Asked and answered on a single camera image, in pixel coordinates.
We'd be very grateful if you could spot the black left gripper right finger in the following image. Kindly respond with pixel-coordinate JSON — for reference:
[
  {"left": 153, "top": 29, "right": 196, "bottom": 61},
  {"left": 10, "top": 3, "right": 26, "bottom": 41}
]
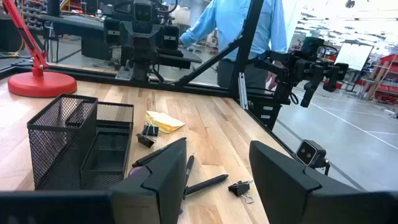
[{"left": 249, "top": 139, "right": 398, "bottom": 224}]

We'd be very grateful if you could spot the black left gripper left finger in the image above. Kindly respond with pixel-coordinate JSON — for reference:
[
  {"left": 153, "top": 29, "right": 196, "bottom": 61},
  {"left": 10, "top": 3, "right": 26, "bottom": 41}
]
[{"left": 0, "top": 138, "right": 188, "bottom": 224}]

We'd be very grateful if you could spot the dark teal pen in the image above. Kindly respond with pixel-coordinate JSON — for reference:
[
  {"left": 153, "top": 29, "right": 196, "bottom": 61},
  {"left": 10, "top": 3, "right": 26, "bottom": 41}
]
[{"left": 131, "top": 145, "right": 170, "bottom": 168}]

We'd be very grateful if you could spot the dark marker pen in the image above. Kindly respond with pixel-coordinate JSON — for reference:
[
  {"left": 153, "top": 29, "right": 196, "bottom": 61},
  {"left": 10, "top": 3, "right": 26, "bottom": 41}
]
[{"left": 182, "top": 154, "right": 195, "bottom": 200}]

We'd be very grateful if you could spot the grey table-level camera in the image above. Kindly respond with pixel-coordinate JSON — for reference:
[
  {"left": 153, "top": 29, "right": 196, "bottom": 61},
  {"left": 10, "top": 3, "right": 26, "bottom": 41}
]
[{"left": 294, "top": 139, "right": 331, "bottom": 175}]

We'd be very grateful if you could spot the red desk lamp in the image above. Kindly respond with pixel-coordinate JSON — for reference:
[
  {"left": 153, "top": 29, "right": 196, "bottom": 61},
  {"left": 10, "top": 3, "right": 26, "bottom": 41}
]
[{"left": 1, "top": 0, "right": 78, "bottom": 98}]

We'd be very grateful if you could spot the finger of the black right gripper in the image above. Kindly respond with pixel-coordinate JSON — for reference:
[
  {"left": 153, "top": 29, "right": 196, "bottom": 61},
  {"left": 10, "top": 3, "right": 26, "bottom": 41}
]
[
  {"left": 104, "top": 17, "right": 123, "bottom": 47},
  {"left": 161, "top": 24, "right": 180, "bottom": 50}
]

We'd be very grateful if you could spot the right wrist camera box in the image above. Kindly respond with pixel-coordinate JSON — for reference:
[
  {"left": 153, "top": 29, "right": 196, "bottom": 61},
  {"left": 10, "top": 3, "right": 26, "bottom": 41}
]
[{"left": 133, "top": 0, "right": 154, "bottom": 22}]

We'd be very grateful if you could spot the person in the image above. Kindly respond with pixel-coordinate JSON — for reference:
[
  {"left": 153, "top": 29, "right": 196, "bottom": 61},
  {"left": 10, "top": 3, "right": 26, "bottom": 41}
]
[{"left": 178, "top": 0, "right": 289, "bottom": 91}]

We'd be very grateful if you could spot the small black cable piece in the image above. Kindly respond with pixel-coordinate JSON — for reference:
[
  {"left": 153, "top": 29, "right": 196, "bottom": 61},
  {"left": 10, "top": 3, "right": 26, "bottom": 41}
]
[{"left": 185, "top": 174, "right": 229, "bottom": 197}]

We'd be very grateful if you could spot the black mesh desk organizer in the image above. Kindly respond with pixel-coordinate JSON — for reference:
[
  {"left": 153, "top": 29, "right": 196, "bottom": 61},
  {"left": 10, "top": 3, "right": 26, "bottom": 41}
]
[{"left": 27, "top": 93, "right": 135, "bottom": 191}]

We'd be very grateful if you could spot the black binder clip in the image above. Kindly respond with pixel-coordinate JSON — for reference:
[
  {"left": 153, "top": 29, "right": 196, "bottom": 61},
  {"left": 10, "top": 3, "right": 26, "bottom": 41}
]
[
  {"left": 228, "top": 179, "right": 255, "bottom": 205},
  {"left": 142, "top": 119, "right": 160, "bottom": 137},
  {"left": 136, "top": 133, "right": 155, "bottom": 149}
]

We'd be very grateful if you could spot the whiteboard on stand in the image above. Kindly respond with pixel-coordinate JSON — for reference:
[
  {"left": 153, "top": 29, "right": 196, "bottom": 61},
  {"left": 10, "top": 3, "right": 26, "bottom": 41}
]
[{"left": 334, "top": 42, "right": 374, "bottom": 72}]

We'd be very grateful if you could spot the dark grey desk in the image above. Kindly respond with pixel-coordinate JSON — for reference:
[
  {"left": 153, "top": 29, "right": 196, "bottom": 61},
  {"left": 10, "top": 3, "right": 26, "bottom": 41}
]
[
  {"left": 157, "top": 48, "right": 203, "bottom": 70},
  {"left": 40, "top": 14, "right": 113, "bottom": 62}
]

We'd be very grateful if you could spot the yellow sticky note pad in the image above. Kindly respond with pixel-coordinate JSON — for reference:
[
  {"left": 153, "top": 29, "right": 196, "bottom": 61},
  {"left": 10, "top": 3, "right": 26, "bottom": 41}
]
[{"left": 145, "top": 110, "right": 187, "bottom": 134}]

